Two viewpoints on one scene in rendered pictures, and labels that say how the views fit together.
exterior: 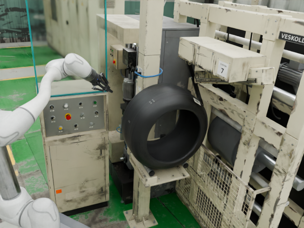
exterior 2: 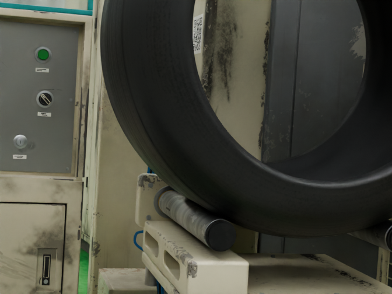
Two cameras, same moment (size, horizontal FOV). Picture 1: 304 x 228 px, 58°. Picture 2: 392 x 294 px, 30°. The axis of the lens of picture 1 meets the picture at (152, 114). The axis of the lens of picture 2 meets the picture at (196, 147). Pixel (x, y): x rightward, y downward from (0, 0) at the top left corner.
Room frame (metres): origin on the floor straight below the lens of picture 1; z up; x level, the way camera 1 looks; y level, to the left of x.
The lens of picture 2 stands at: (0.58, -0.18, 1.08)
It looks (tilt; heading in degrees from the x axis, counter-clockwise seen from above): 3 degrees down; 11
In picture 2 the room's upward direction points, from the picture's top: 4 degrees clockwise
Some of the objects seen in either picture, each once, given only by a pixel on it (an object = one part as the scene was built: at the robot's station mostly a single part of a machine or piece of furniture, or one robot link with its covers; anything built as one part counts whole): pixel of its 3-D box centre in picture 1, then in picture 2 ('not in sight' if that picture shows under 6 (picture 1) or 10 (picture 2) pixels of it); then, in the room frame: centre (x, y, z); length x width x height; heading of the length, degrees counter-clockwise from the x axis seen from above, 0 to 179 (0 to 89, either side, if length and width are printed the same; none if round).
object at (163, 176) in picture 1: (158, 167); (268, 278); (1.81, -0.08, 0.80); 0.37 x 0.36 x 0.02; 115
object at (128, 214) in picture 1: (140, 216); not in sight; (2.03, 0.05, 0.02); 0.27 x 0.27 x 0.04; 25
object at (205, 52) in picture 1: (216, 56); not in sight; (1.82, -0.40, 1.71); 0.61 x 0.25 x 0.15; 25
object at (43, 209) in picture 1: (43, 217); not in sight; (1.14, 0.58, 0.90); 0.18 x 0.16 x 0.22; 71
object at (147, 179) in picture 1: (142, 167); (188, 255); (1.75, 0.05, 0.83); 0.36 x 0.09 x 0.06; 25
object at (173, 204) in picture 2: (142, 160); (191, 216); (1.74, 0.05, 0.90); 0.35 x 0.05 x 0.05; 25
